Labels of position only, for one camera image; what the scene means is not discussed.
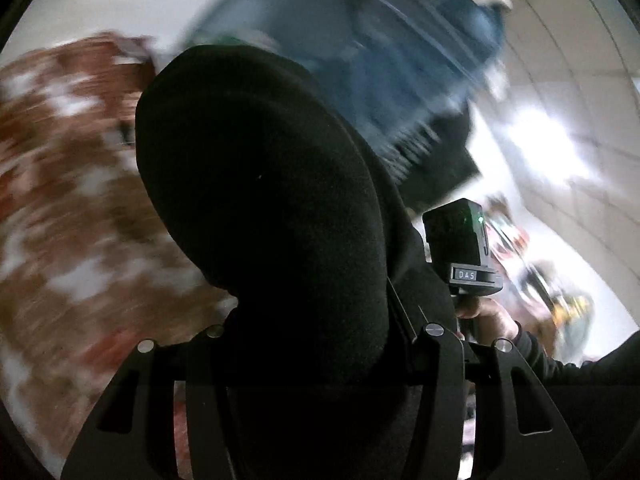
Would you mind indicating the floral blanket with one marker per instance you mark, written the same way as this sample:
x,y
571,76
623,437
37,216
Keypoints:
x,y
65,210

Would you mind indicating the dark cloth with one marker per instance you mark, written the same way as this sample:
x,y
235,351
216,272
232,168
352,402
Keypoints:
x,y
440,170

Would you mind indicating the cluttered rack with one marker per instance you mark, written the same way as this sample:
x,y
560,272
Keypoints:
x,y
545,290

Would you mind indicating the blue denim garment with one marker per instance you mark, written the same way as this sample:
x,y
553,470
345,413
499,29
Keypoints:
x,y
400,60

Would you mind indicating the black hoodie with orange print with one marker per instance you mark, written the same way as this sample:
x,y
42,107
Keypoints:
x,y
260,210

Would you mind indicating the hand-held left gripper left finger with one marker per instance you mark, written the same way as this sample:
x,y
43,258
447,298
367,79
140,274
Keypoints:
x,y
200,360

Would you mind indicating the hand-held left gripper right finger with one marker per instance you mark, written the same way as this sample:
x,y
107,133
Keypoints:
x,y
440,375

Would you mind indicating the person's right forearm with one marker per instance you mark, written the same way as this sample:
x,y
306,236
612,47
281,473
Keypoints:
x,y
565,365

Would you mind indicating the person's right hand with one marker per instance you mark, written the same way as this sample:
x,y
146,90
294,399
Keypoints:
x,y
495,320

